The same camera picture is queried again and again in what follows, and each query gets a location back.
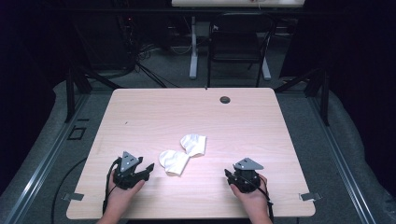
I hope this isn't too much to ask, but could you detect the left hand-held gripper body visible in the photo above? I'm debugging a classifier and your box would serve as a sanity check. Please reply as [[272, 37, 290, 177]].
[[112, 150, 149, 191]]

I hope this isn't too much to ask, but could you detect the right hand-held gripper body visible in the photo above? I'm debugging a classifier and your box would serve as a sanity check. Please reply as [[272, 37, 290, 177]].
[[233, 157, 264, 194]]

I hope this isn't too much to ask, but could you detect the white sock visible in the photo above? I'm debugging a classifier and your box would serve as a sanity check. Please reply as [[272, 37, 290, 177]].
[[158, 149, 191, 177], [179, 133, 207, 159]]

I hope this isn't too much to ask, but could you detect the person's right hand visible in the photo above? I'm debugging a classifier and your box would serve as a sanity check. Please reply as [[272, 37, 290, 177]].
[[230, 174, 273, 217]]

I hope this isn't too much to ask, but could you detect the person's left hand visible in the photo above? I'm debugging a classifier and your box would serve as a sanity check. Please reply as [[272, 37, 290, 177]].
[[105, 170, 147, 217]]

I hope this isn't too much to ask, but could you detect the black folding chair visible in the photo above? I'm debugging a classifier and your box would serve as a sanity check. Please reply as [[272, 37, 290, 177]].
[[206, 12, 278, 89]]

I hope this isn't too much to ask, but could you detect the white background table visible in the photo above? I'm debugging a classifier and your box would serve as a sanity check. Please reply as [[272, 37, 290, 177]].
[[171, 0, 306, 81]]

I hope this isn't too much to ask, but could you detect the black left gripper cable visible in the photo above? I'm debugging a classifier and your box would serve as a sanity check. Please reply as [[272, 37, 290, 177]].
[[102, 157, 123, 216]]

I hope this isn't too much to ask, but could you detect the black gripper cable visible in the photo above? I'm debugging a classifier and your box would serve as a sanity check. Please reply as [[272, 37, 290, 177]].
[[246, 175, 276, 224], [102, 157, 123, 216]]

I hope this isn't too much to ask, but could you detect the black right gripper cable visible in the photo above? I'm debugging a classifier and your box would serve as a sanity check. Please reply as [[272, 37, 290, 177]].
[[246, 175, 276, 224]]

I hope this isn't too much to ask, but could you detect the metal table corner bracket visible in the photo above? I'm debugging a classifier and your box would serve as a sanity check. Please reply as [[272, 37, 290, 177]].
[[61, 192, 85, 203], [298, 191, 323, 203]]

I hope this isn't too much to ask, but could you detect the black floor cable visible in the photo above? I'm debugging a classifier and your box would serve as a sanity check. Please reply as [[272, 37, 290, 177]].
[[50, 157, 88, 224]]

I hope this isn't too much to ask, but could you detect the aluminium floor rail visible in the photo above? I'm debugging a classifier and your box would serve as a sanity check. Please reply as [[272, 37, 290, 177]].
[[3, 92, 92, 224], [307, 94, 378, 224]]

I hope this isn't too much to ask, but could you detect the bundle of floor cables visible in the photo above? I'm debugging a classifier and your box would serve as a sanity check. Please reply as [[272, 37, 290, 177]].
[[118, 15, 181, 89]]

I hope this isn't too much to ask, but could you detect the black metal stand frame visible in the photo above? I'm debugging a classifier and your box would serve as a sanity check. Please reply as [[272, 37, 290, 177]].
[[64, 60, 122, 123], [274, 66, 331, 127]]

